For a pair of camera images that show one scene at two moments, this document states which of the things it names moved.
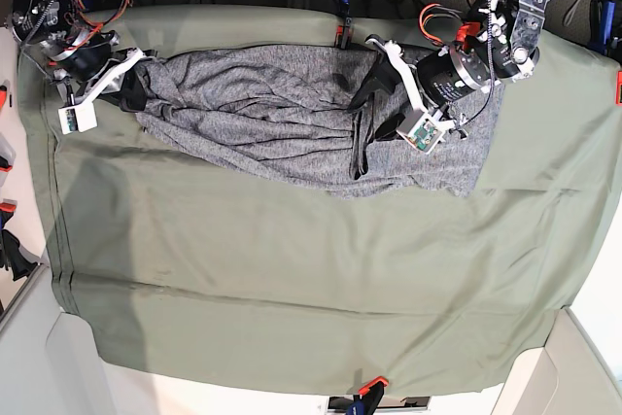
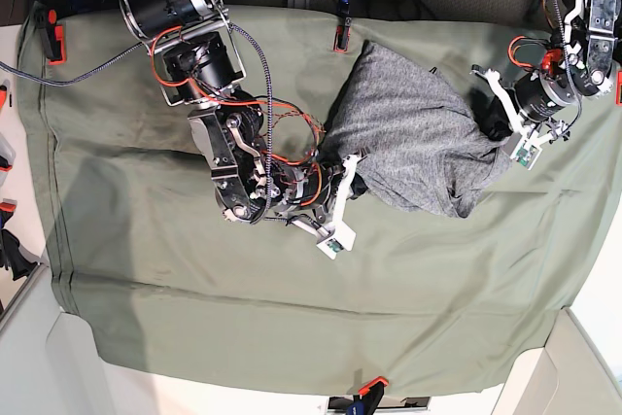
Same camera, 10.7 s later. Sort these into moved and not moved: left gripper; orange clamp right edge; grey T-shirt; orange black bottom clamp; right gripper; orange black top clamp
Moved: right gripper; grey T-shirt; left gripper
Not moved: orange black bottom clamp; orange clamp right edge; orange black top clamp
